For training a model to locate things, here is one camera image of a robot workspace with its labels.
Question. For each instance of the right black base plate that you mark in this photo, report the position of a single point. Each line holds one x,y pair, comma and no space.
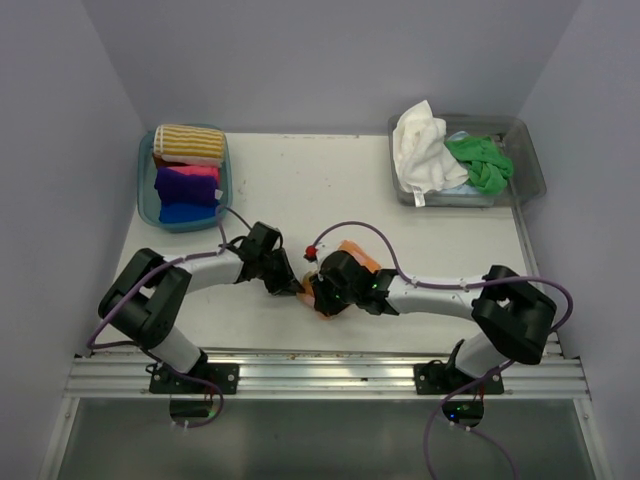
436,378

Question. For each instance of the green towel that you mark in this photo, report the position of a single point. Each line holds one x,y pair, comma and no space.
489,170

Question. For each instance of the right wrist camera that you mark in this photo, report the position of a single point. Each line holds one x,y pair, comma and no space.
318,253

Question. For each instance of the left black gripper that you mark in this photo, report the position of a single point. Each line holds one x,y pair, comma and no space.
287,280

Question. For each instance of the pink rolled towel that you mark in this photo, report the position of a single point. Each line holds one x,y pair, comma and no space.
198,170

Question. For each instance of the aluminium mounting rail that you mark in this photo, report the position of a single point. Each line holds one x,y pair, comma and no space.
121,373

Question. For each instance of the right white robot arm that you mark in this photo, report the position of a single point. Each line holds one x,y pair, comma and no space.
514,317

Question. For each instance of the white towel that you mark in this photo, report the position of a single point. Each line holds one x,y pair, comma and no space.
422,162

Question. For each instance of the clear grey plastic bin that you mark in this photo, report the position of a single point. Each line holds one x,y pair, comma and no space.
512,137

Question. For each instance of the orange patterned towel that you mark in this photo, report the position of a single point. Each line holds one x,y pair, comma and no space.
348,260

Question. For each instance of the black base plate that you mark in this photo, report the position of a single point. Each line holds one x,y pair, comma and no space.
223,375
436,378

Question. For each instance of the yellow striped rolled towel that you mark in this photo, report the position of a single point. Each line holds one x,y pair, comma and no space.
190,145

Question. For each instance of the blue rolled towel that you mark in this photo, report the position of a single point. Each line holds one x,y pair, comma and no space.
175,213

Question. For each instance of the purple towel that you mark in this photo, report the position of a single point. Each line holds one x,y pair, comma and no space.
173,187

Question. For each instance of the blue-green plastic bin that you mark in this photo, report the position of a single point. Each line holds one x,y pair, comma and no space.
149,203

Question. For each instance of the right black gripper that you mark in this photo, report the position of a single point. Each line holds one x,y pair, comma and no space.
323,303

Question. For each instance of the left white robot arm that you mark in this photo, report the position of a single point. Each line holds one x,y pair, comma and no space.
145,299

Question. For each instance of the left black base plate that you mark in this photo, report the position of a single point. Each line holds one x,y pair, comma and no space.
223,375

